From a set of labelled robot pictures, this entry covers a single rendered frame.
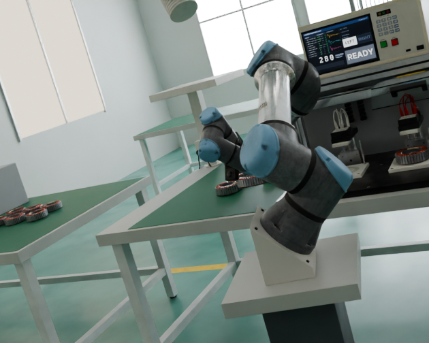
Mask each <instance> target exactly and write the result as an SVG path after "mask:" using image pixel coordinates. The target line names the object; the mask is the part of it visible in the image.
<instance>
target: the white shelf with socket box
mask: <svg viewBox="0 0 429 343"><path fill-rule="evenodd" d="M243 75H244V71H243V69H238V70H235V71H231V72H227V73H222V74H220V75H217V76H212V77H209V78H204V79H201V80H197V81H194V82H190V83H186V84H181V85H179V86H176V87H174V88H170V89H168V90H165V91H161V92H159V93H156V94H154V95H150V96H149V99H150V102H151V103H152V102H156V101H161V100H164V99H169V98H172V97H176V96H179V95H184V94H187V96H188V98H189V103H190V106H191V110H192V112H193V117H194V120H195V124H196V127H197V131H198V134H199V137H200V139H201V136H202V131H203V128H204V126H203V124H202V123H201V121H200V114H201V113H202V111H203V110H205V109H206V104H205V101H204V96H203V94H202V90H203V89H206V88H211V87H214V86H218V85H220V84H223V83H226V82H229V81H230V80H233V79H236V78H239V77H240V76H243ZM199 142H200V140H197V141H195V142H194V144H195V148H196V150H197V151H196V154H197V156H198V162H199V169H200V168H202V167H203V166H204V165H202V166H201V167H200V157H199V155H198V149H199ZM221 164H222V162H220V161H218V160H217V161H215V162H214V163H210V162H207V164H206V168H210V167H216V166H218V165H221Z"/></svg>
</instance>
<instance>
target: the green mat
mask: <svg viewBox="0 0 429 343"><path fill-rule="evenodd" d="M223 182H227V181H226V180H225V166H224V164H223V163H222V164H221V165H220V166H218V167H217V168H215V169H214V170H212V171H211V172H210V173H208V174H206V175H205V176H204V177H202V178H201V179H199V180H198V181H197V182H195V183H194V184H192V185H191V186H189V187H188V188H186V189H185V190H184V191H182V192H181V193H179V194H177V196H175V197H173V198H172V199H171V200H169V201H168V202H166V203H165V204H163V205H162V206H160V207H159V208H157V209H156V210H155V211H153V212H151V213H150V214H149V215H148V216H146V217H144V218H143V219H142V220H140V221H139V222H137V223H136V224H134V225H133V226H132V227H130V228H128V229H137V228H143V227H152V226H158V225H168V224H173V223H183V222H188V221H198V220H204V219H209V218H218V217H224V216H233V215H239V214H248V213H254V212H256V209H257V207H258V206H259V207H261V208H263V209H264V210H265V211H266V210H267V209H269V208H270V207H271V206H273V205H274V204H275V203H276V201H277V200H278V199H279V197H280V196H281V195H282V194H283V193H284V192H285V191H284V190H283V189H280V188H279V187H277V186H274V185H273V184H270V183H269V182H266V183H265V184H261V185H258V186H252V187H247V188H242V189H241V190H240V191H238V192H237V193H234V194H231V195H230V194H229V195H226V196H219V195H217V193H216V191H215V187H216V186H217V185H218V184H220V183H223Z"/></svg>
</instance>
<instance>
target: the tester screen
mask: <svg viewBox="0 0 429 343"><path fill-rule="evenodd" d="M369 32H371V28H370V23H369V19H368V16H366V17H363V18H359V19H356V20H352V21H349V22H344V23H342V24H338V25H334V26H331V27H327V28H324V29H320V30H317V31H313V32H310V33H305V34H303V38H304V43H305V46H306V51H307V54H308V59H309V63H311V64H312V65H313V66H314V67H318V66H321V65H326V64H329V63H334V62H337V61H342V60H344V63H345V64H344V65H339V66H335V67H331V68H327V69H322V70H319V71H318V73H322V72H325V71H330V70H333V69H338V68H341V67H346V66H350V65H355V64H358V63H363V62H366V61H371V60H375V59H377V57H376V58H373V59H368V60H365V61H360V62H357V63H352V64H347V59H346V56H345V51H346V50H351V49H354V48H359V47H362V46H367V45H370V44H373V43H374V41H373V38H372V41H369V42H364V43H361V44H356V45H353V46H349V47H346V48H344V46H343V39H347V38H349V37H354V36H357V35H361V34H365V33H369ZM371 36H372V32H371ZM329 54H334V58H335V60H334V61H329V62H326V63H321V64H319V59H318V58H319V57H322V56H326V55H329Z"/></svg>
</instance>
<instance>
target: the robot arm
mask: <svg viewBox="0 0 429 343"><path fill-rule="evenodd" d="M247 74H249V75H250V77H254V83H255V87H256V88H257V90H258V91H259V105H258V122H257V125H255V126H254V127H252V128H251V129H250V131H249V132H248V133H247V135H246V137H245V139H244V141H243V140H242V138H241V137H240V136H239V134H238V133H237V132H234V130H233V129H232V128H231V126H230V125H229V123H228V122H227V121H226V119H225V117H224V116H223V114H222V113H221V112H220V111H219V109H218V108H216V107H214V106H212V107H209V108H206V109H205V110H203V111H202V113H201V114H200V121H201V123H202V124H203V126H204V128H203V131H202V136H201V140H200V142H199V149H198V155H199V157H200V159H201V160H203V161H205V162H210V163H214V162H215V161H217V160H218V161H220V162H222V163H224V164H225V180H226V181H236V182H237V180H238V179H239V172H241V173H244V174H247V175H249V176H255V177H257V178H261V179H262V180H265V181H266V182H269V183H270V184H273V185H274V186H277V187H279V188H280V189H283V190H284V191H287V192H286V194H285V195H284V197H283V198H282V199H280V200H279V201H278V202H276V203H275V204H274V205H273V206H271V207H270V208H269V209H267V210H266V211H265V212H264V214H263V215H262V217H261V218H260V223H261V225H262V227H263V228H264V229H265V231H266V232H267V233H268V234H269V235H270V236H271V237H272V238H274V239H275V240H276V241H277V242H278V243H280V244H282V245H283V246H284V247H286V248H288V249H290V250H292V251H294V252H296V253H299V254H302V255H309V254H311V253H312V251H313V249H314V248H315V247H316V244H317V240H318V237H319V233H320V231H321V226H322V224H323V223H324V221H325V220H326V218H327V217H328V216H329V215H330V213H331V212H332V210H333V209H334V208H335V206H336V204H337V203H338V202H339V201H340V199H341V198H342V196H343V195H344V194H345V193H346V192H347V189H348V188H349V186H350V184H351V183H352V182H353V174H352V173H351V171H350V170H349V168H348V167H347V166H346V165H345V164H344V163H342V162H341V161H340V160H339V159H338V158H336V157H335V156H334V155H333V154H332V153H331V152H329V151H328V150H326V149H325V148H323V147H321V146H318V147H316V148H315V151H313V150H311V149H310V148H308V147H306V146H304V145H302V144H300V143H299V138H298V132H297V130H296V128H295V127H294V126H293V124H294V123H295V122H296V121H297V119H299V117H301V116H306V115H307V114H308V113H309V112H310V111H311V110H312V109H313V108H314V107H315V105H316V103H317V101H318V99H319V95H320V91H321V80H320V77H319V73H318V71H317V70H316V68H315V67H314V66H313V65H312V64H311V63H309V62H308V61H305V60H304V59H302V58H300V57H299V56H297V55H295V54H294V53H292V52H290V51H288V50H287V49H285V48H284V47H282V46H280V45H279V44H278V43H275V42H273V41H271V40H266V41H265V42H264V43H263V44H262V45H261V46H260V47H259V48H258V50H257V52H256V53H255V54H254V56H253V58H252V59H251V61H250V63H249V65H248V67H247Z"/></svg>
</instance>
